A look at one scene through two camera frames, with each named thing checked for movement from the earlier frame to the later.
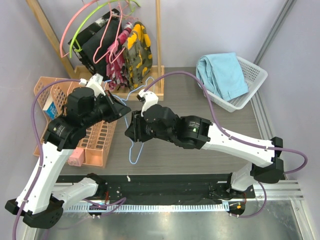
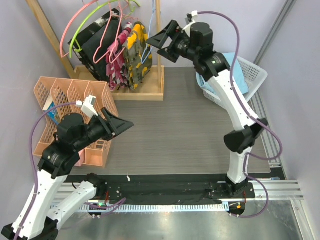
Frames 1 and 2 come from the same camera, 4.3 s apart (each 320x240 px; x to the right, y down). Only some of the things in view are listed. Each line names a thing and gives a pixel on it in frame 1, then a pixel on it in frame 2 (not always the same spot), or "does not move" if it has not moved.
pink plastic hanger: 61,55 does not move
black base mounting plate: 162,187 does not move
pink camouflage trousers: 116,69 does not move
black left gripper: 116,107 to 114,127
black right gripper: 135,132 to 174,32
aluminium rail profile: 283,190 does not move
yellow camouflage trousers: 138,54 does not move
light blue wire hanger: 123,99 to 142,62
